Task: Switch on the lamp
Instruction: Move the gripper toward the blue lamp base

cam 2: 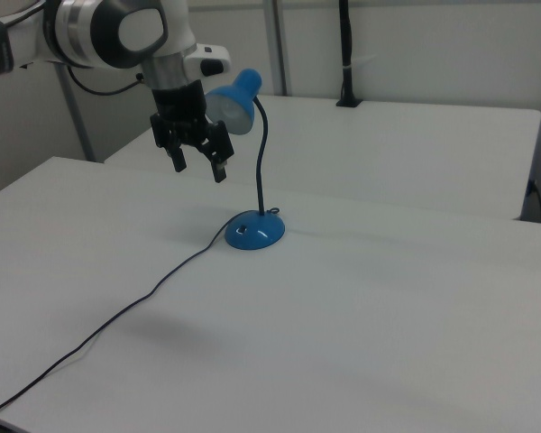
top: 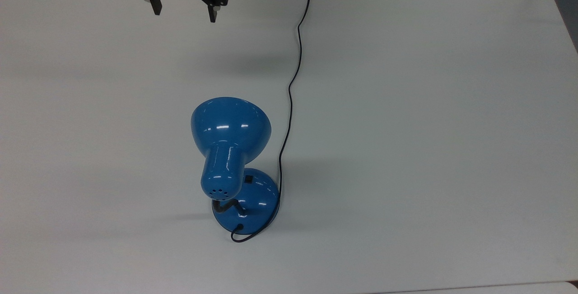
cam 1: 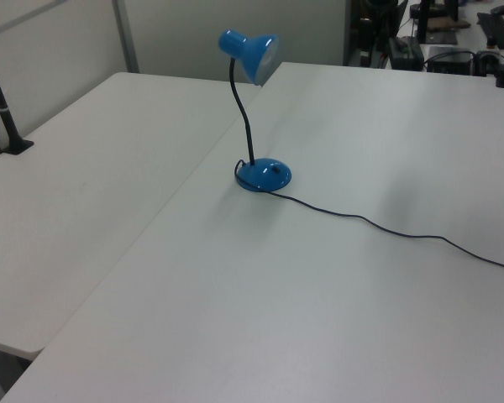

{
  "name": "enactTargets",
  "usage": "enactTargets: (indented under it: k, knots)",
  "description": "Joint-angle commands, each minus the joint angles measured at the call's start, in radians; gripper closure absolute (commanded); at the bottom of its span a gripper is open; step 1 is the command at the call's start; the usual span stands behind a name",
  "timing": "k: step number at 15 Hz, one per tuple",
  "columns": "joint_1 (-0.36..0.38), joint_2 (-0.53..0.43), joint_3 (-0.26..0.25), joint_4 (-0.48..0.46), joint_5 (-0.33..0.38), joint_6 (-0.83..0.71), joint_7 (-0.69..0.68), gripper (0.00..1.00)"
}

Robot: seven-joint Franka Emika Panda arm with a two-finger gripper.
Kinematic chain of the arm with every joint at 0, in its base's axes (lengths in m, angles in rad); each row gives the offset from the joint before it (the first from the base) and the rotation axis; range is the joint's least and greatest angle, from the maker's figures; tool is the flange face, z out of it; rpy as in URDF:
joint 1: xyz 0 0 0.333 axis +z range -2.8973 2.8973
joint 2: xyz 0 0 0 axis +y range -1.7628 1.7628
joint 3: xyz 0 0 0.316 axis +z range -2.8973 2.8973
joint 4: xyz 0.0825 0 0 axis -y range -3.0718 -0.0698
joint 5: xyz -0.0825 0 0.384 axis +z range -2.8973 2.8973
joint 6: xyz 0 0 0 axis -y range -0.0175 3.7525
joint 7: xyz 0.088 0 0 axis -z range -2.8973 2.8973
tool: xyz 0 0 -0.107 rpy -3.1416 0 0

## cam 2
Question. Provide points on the black camera stand pole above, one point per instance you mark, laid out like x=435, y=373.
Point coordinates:
x=347, y=54

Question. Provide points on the grey wall partition post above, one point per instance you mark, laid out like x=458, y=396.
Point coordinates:
x=275, y=47

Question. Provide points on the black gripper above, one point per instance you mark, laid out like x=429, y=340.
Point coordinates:
x=182, y=113

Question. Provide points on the grey metal frame post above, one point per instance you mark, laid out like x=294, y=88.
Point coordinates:
x=76, y=117

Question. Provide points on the white table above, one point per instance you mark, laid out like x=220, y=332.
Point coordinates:
x=342, y=153

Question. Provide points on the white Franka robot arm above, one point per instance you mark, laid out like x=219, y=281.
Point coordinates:
x=94, y=31

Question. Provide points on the blue gooseneck desk lamp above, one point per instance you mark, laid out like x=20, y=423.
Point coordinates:
x=248, y=135

